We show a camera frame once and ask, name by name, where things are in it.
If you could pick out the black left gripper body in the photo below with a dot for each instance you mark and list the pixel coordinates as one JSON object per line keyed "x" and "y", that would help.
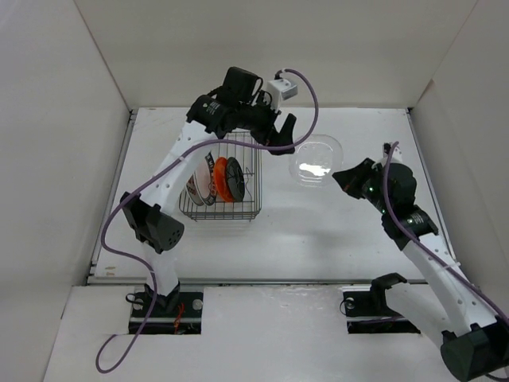
{"x": 258, "y": 119}

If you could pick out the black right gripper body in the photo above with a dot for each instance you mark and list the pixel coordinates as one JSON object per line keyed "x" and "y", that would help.
{"x": 373, "y": 195}

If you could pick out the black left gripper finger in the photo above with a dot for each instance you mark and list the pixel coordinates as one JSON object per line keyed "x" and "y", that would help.
{"x": 270, "y": 143}
{"x": 285, "y": 135}

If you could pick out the clear glass plate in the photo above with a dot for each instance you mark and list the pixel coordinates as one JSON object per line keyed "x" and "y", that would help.
{"x": 316, "y": 160}

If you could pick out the black plate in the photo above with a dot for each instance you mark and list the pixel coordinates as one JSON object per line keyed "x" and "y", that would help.
{"x": 235, "y": 179}

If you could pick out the orange plastic plate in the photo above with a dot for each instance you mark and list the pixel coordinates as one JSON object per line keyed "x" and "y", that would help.
{"x": 219, "y": 174}

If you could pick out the white plate with dark rim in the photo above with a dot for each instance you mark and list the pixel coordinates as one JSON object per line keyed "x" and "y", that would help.
{"x": 204, "y": 180}

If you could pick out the white plate with red characters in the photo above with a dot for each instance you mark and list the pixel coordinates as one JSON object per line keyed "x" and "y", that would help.
{"x": 193, "y": 192}

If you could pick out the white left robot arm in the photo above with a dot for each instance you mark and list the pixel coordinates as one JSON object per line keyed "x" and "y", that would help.
{"x": 242, "y": 102}

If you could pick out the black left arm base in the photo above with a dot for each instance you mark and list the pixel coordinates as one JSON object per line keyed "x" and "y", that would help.
{"x": 183, "y": 318}

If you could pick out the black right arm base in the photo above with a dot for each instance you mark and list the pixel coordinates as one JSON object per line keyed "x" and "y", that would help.
{"x": 366, "y": 310}

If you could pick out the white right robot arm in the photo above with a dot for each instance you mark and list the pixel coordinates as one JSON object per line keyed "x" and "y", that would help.
{"x": 470, "y": 331}

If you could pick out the grey wire dish rack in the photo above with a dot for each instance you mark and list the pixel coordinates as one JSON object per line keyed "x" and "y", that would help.
{"x": 250, "y": 161}

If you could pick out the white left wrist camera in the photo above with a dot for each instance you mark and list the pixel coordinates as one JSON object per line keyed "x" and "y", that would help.
{"x": 280, "y": 90}

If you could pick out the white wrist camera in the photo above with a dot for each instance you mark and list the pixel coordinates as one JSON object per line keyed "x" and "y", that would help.
{"x": 392, "y": 153}
{"x": 280, "y": 90}

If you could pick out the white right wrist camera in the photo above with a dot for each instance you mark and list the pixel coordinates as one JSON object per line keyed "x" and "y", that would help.
{"x": 392, "y": 153}

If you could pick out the aluminium table edge rail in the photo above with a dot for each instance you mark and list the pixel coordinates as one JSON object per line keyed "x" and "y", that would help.
{"x": 118, "y": 281}

